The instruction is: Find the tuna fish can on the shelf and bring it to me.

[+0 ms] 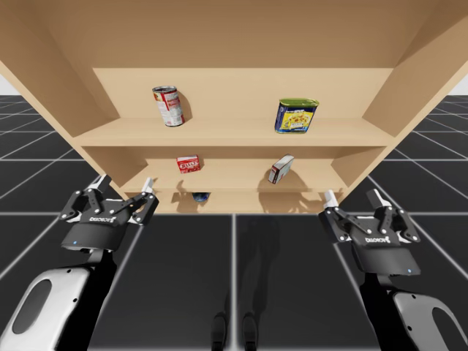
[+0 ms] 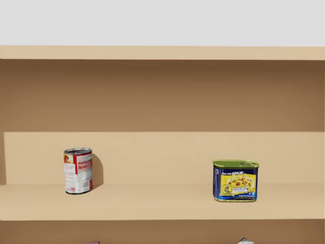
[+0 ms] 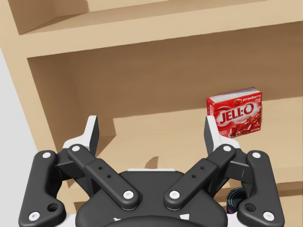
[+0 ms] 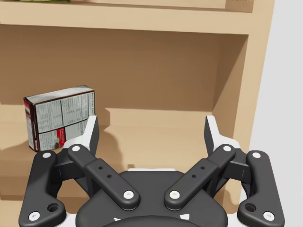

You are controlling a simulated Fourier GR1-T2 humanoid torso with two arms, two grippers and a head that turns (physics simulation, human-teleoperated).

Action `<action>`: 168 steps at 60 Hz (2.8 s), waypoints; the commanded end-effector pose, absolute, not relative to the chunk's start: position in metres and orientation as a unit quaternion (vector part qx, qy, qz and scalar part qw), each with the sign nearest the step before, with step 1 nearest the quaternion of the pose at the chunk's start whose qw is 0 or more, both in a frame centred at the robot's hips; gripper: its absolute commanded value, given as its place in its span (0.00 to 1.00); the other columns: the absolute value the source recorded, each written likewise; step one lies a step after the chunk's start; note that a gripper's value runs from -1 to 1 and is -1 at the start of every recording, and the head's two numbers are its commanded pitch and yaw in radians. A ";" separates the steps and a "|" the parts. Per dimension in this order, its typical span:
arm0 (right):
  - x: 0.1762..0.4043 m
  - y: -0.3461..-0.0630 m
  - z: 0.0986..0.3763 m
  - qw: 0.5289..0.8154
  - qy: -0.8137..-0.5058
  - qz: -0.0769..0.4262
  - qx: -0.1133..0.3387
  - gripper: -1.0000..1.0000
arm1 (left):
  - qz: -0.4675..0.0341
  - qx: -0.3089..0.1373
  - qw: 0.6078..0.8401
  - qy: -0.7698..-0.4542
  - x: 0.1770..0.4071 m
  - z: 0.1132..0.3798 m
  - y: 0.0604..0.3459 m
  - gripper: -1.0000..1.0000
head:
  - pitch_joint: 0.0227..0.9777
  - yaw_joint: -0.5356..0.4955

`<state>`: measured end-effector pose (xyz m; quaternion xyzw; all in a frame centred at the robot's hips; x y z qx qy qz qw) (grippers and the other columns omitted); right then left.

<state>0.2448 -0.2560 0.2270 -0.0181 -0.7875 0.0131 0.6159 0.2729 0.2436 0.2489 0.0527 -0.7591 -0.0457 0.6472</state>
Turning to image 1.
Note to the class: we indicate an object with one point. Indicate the pale wooden shelf unit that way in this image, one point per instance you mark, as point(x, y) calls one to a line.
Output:
point(234, 106)

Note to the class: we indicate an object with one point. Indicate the blue flat can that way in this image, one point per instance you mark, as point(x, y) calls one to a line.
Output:
point(200, 196)

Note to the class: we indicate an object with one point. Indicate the red and white can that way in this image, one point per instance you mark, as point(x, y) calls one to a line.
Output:
point(169, 106)

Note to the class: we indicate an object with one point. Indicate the green and blue rectangular can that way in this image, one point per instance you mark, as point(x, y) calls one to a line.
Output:
point(295, 117)

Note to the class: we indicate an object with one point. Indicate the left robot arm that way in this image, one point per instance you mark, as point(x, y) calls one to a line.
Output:
point(55, 300)

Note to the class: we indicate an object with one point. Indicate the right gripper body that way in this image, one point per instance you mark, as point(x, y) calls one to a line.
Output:
point(384, 248)

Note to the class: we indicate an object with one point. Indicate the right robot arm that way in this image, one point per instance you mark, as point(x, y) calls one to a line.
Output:
point(413, 314)

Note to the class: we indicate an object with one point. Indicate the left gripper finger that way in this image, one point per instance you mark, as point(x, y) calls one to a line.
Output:
point(84, 201)
point(140, 204)

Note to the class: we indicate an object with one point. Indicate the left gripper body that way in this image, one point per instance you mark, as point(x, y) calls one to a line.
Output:
point(97, 228)

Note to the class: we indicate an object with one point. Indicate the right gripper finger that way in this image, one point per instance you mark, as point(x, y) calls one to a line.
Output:
point(396, 219)
point(338, 219)

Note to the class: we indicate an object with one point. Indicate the red and white carton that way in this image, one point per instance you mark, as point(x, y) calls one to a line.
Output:
point(281, 169)

